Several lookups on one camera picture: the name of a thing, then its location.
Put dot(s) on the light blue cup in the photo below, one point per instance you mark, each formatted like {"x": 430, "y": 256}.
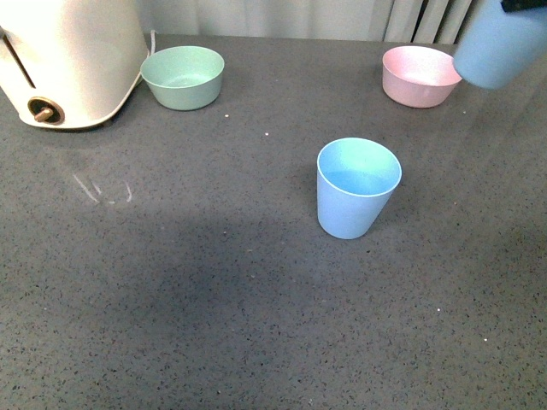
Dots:
{"x": 497, "y": 46}
{"x": 355, "y": 180}

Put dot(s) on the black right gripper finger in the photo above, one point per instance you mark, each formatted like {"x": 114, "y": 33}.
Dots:
{"x": 511, "y": 6}

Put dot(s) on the cream white toaster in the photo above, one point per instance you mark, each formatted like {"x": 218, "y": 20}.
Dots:
{"x": 70, "y": 64}

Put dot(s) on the pink bowl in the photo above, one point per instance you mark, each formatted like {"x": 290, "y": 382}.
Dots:
{"x": 418, "y": 76}

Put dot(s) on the green bowl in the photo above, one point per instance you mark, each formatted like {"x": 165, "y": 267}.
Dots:
{"x": 184, "y": 78}

